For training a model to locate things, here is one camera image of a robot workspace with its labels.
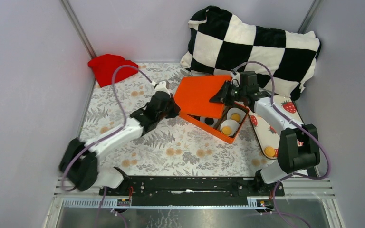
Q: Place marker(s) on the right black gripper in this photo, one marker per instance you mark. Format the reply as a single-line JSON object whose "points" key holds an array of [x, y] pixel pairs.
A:
{"points": [[222, 96]]}

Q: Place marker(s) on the floral table mat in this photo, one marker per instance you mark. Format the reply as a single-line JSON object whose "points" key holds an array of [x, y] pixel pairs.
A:
{"points": [[175, 147]]}

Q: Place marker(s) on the white strawberry tray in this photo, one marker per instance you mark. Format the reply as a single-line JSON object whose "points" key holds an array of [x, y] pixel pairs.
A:
{"points": [[266, 134]]}

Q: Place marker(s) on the orange box lid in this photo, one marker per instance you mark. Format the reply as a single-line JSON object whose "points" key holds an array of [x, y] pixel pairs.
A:
{"points": [[193, 95]]}

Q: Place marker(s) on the black sandwich cookie middle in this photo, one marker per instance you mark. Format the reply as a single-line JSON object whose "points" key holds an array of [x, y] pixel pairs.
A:
{"points": [[210, 121]]}

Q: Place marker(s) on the red cloth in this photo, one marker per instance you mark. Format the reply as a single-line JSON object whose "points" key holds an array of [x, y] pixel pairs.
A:
{"points": [[104, 66]]}

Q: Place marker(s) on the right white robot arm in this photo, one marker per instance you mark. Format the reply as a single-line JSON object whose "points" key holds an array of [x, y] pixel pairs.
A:
{"points": [[298, 148]]}

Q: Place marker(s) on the white paper cup liner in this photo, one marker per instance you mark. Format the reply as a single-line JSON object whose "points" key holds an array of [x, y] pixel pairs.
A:
{"points": [[236, 110], [232, 124], [202, 121]]}

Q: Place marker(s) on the round yellow biscuit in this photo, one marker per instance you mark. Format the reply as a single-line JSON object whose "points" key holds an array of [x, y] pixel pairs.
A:
{"points": [[236, 117], [270, 151], [226, 130]]}

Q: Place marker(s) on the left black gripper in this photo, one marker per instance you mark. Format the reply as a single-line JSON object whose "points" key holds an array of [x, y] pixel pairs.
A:
{"points": [[175, 109]]}

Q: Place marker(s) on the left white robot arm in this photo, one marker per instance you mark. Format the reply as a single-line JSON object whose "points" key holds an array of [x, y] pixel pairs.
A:
{"points": [[80, 163]]}

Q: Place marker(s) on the black white checkered blanket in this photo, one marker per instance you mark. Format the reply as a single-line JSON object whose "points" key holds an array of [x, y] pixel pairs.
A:
{"points": [[220, 42]]}

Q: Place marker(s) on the orange compartment cookie box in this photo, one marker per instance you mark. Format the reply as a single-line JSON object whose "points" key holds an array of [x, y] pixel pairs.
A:
{"points": [[195, 119]]}

